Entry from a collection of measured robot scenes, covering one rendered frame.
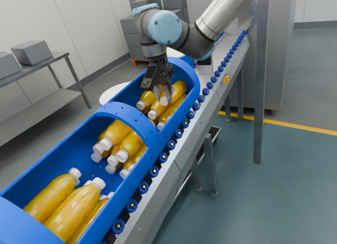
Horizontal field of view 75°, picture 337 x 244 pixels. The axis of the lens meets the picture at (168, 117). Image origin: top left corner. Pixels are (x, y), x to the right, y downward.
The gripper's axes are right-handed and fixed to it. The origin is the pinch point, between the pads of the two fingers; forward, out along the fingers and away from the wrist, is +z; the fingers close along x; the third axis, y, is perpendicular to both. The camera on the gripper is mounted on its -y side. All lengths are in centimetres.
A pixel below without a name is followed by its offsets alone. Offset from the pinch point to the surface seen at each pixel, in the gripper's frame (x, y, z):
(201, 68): 8, 64, 14
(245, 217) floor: -29, 24, 112
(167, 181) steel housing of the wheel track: -7.3, -21.5, 24.2
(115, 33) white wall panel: 293, 302, 49
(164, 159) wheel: -5.7, -17.5, 15.7
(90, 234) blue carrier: -9, -55, 2
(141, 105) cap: 9.5, -3.7, 0.8
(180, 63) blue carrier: -1.7, 17.6, -9.6
